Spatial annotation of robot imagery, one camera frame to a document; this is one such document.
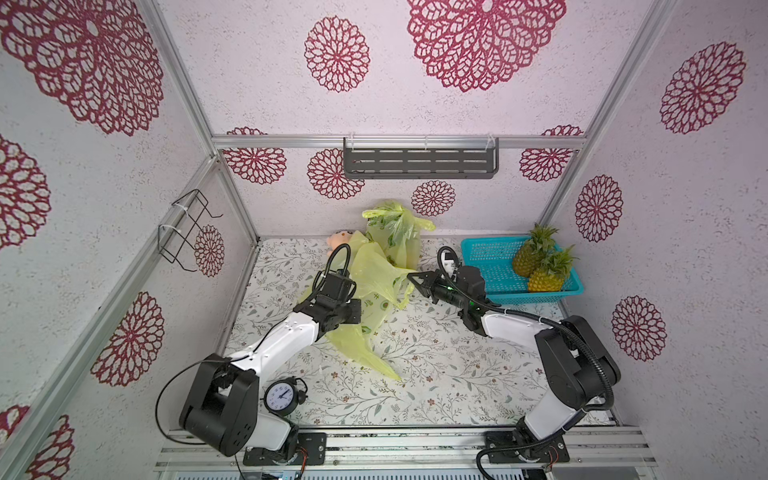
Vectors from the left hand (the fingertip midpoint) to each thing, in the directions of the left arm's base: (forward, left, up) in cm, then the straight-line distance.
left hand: (355, 309), depth 89 cm
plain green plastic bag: (+5, -8, +5) cm, 11 cm away
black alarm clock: (-23, +19, -6) cm, 30 cm away
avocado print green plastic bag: (+23, -13, +10) cm, 28 cm away
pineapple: (+10, -60, +2) cm, 61 cm away
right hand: (+6, -15, +10) cm, 19 cm away
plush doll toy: (+31, +8, -2) cm, 32 cm away
